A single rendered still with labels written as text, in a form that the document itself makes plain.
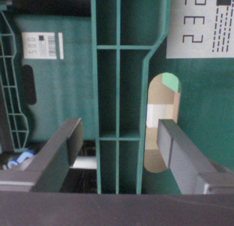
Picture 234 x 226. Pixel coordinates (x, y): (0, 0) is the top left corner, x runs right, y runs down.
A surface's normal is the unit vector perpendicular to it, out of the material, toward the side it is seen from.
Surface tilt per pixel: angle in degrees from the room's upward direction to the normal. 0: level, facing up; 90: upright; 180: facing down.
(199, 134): 97
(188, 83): 97
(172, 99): 92
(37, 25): 94
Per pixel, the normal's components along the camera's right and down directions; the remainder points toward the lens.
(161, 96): -0.01, 0.29
